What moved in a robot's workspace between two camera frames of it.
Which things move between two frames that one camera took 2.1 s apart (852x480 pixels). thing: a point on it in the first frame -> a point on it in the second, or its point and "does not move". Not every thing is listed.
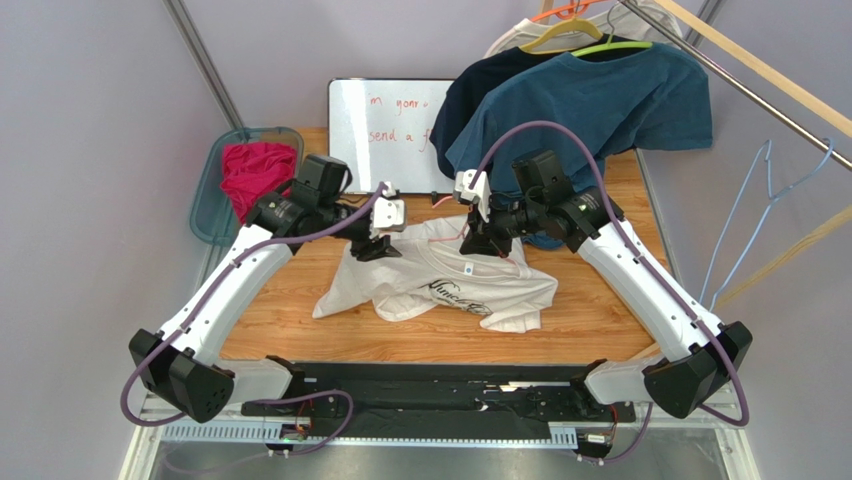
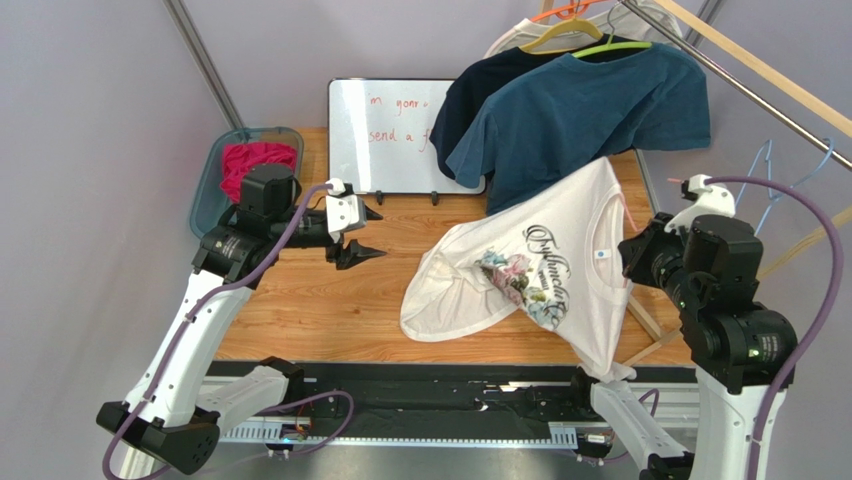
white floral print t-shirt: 434,274 -> 553,254
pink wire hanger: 462,231 -> 626,210
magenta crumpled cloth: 251,169 does not move
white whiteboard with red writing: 381,129 does not move
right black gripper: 480,237 -> 634,249
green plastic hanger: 610,46 does not move
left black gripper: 365,251 -> 354,253
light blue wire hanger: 771,198 does not move
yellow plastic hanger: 574,25 does not move
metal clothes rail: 739,85 does not move
